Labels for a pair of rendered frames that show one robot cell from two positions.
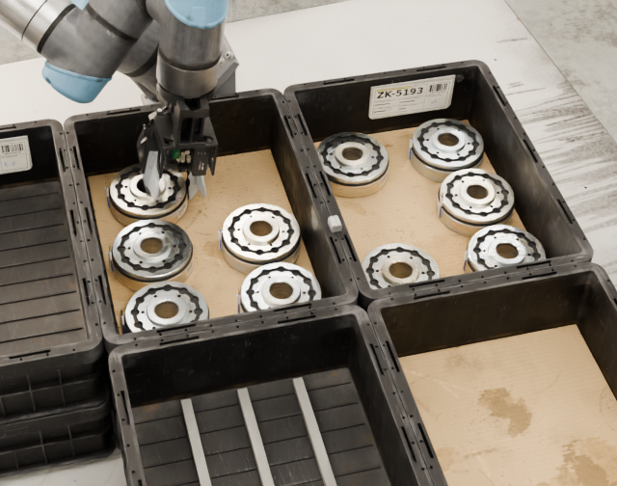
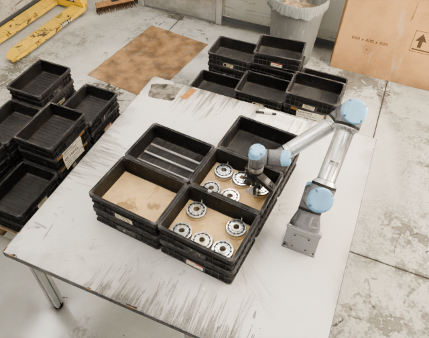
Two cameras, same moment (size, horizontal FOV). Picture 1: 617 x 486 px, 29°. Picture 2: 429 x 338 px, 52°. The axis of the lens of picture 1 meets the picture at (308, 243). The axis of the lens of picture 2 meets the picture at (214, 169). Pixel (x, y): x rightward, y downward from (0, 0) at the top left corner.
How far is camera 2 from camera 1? 231 cm
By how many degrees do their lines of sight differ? 77
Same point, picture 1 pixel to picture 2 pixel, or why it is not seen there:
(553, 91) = not seen: outside the picture
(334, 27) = (319, 309)
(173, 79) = not seen: hidden behind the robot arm
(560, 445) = (138, 207)
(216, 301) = (222, 184)
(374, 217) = (218, 224)
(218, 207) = (247, 200)
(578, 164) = (208, 320)
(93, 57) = not seen: hidden behind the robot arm
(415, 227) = (208, 229)
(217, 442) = (192, 165)
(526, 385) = (154, 213)
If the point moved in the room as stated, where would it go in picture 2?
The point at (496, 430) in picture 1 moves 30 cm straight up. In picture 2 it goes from (151, 201) to (146, 161)
